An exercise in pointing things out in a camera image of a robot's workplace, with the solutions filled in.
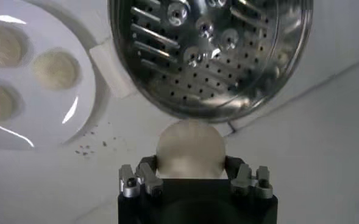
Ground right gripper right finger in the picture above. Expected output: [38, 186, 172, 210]
[224, 155, 274, 200]

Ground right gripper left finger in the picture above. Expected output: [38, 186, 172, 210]
[118, 155, 165, 199]

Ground white round plate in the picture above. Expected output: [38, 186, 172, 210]
[0, 0, 98, 150]

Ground scattered brown crumbs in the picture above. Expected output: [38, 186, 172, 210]
[74, 121, 119, 156]

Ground perforated steel steamer basket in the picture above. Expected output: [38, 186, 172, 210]
[89, 0, 314, 123]

